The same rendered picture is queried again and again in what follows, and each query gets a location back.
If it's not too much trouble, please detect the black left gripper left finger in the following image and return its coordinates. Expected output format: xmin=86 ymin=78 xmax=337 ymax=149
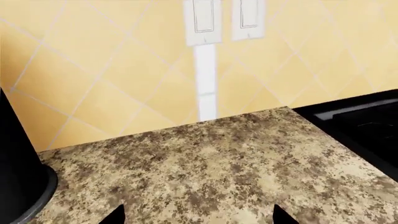
xmin=101 ymin=203 xmax=126 ymax=224

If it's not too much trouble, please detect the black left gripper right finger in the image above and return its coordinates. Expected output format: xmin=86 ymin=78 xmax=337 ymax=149
xmin=272 ymin=203 xmax=298 ymax=224

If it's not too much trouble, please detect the black cylindrical appliance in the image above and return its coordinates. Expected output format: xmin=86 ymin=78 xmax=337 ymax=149
xmin=0 ymin=87 xmax=59 ymax=224

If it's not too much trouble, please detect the black stovetop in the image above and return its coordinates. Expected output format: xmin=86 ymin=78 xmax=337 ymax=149
xmin=292 ymin=88 xmax=398 ymax=168

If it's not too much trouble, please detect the white wall light switch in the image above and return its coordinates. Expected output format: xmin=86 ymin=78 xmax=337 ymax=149
xmin=183 ymin=0 xmax=223 ymax=47
xmin=231 ymin=0 xmax=267 ymax=41

